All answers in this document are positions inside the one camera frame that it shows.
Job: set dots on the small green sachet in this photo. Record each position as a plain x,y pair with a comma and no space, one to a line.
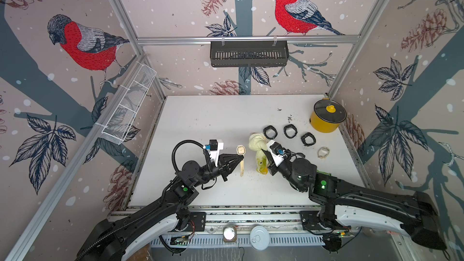
325,173

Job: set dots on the white mesh wall shelf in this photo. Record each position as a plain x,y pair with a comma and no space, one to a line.
120,124

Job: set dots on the yellow pot with glass lid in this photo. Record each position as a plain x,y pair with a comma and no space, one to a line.
327,115

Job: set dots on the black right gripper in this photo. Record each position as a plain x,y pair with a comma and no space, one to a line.
273,168

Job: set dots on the yellow green frog towel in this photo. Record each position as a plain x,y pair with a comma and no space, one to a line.
258,143

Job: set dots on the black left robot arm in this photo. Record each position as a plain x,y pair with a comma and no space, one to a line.
119,240

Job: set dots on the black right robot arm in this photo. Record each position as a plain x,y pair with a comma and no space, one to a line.
344,206

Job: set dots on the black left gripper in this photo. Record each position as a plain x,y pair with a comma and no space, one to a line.
223,167

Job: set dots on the glass spice jar silver lid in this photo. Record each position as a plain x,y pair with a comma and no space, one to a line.
230,234

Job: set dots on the black hanging wire basket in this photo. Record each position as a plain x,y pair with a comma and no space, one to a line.
264,54

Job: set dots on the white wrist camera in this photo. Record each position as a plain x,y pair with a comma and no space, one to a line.
277,152
214,148

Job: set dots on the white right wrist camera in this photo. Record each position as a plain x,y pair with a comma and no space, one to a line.
277,152

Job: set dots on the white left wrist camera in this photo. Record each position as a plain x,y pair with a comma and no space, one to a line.
214,148

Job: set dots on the cream strap analog watch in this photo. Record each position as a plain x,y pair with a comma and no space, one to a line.
323,152

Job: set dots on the black digital watch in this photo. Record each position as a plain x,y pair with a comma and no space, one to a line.
290,131
270,132
308,139

